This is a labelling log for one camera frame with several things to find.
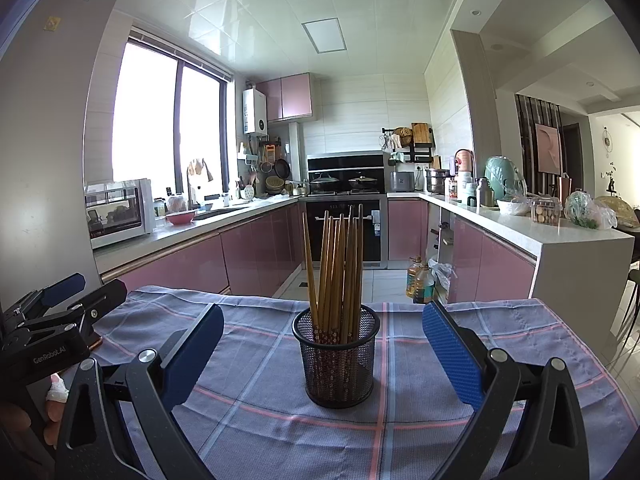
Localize small cooking oil bottle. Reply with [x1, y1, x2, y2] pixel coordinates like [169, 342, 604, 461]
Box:
[406, 256, 426, 301]

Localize black built-in oven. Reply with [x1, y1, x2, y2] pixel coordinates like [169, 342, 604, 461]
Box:
[305, 197, 388, 268]

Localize grey refrigerator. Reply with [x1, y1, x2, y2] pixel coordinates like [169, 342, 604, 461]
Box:
[0, 0, 125, 306]

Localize white wall water heater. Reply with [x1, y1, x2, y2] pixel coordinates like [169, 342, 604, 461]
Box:
[243, 87, 269, 136]

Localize pink base cabinets beside oven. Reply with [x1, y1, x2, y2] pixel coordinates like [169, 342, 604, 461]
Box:
[387, 197, 538, 305]

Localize green and white plastic bag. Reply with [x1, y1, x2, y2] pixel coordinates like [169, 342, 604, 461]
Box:
[565, 191, 618, 231]

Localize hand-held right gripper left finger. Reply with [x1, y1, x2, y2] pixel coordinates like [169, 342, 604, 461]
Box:
[54, 303, 225, 480]

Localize ceiling light panel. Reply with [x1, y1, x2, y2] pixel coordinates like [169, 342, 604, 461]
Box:
[301, 19, 347, 53]

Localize black cooktop and hood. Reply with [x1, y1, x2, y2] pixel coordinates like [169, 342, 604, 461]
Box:
[306, 151, 385, 196]

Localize white bowl in plastic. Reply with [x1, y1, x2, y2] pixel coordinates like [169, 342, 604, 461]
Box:
[497, 197, 532, 217]

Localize bunch of wooden chopsticks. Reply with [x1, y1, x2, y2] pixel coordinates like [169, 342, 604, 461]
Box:
[301, 204, 365, 346]

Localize white toaster oven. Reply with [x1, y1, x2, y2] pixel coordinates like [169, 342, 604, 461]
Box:
[84, 178, 155, 250]

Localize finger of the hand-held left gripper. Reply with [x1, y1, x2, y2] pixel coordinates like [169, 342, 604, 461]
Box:
[0, 279, 128, 391]
[0, 272, 87, 333]

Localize black mesh utensil holder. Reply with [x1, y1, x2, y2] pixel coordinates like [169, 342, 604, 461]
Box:
[292, 304, 381, 408]

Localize clear box of cookies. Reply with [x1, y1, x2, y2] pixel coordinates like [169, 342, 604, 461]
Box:
[531, 197, 561, 225]

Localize pink base cabinets under window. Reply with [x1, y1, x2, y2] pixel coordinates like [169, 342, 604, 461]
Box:
[100, 197, 307, 297]

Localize black wall rack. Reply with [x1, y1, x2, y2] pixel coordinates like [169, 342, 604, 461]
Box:
[382, 122, 435, 163]

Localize person's left hand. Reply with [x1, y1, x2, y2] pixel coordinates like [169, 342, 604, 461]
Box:
[0, 374, 69, 437]

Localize kitchen window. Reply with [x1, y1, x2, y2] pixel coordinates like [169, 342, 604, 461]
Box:
[112, 30, 236, 196]

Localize blue-grey checked tablecloth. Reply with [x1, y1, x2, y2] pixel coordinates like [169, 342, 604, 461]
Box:
[92, 285, 640, 480]

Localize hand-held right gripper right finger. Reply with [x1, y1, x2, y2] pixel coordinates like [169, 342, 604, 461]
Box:
[421, 301, 591, 480]

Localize pink wall cabinet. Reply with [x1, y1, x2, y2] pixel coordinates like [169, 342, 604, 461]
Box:
[256, 73, 317, 122]

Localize black wok with lid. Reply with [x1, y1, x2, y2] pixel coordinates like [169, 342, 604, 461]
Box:
[310, 173, 341, 193]

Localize green air fryer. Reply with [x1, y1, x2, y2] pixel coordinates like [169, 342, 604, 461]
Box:
[484, 156, 523, 200]

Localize white kitchen countertop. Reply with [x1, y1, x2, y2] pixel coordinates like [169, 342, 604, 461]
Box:
[92, 191, 636, 303]

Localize stainless steel stockpot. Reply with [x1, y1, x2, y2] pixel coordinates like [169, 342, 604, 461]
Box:
[425, 168, 451, 195]

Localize pink wall painting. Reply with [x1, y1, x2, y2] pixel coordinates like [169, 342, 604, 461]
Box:
[535, 122, 563, 173]

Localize large cooking oil bottle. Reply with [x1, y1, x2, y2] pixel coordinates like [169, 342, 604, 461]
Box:
[412, 265, 436, 305]

